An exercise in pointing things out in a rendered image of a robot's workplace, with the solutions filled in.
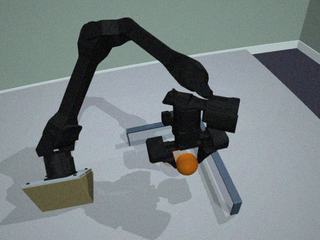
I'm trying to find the blue-grey l-shaped wall top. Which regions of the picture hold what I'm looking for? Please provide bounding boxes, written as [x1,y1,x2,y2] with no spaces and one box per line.
[125,118,243,215]

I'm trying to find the clear l-shaped low wall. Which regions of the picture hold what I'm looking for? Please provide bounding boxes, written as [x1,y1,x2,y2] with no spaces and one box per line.
[127,125,234,213]

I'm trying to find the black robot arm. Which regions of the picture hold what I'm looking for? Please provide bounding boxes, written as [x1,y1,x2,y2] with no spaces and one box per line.
[35,17,240,181]

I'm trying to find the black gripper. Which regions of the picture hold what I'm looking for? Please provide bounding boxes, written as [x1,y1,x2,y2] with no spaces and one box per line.
[145,121,229,169]

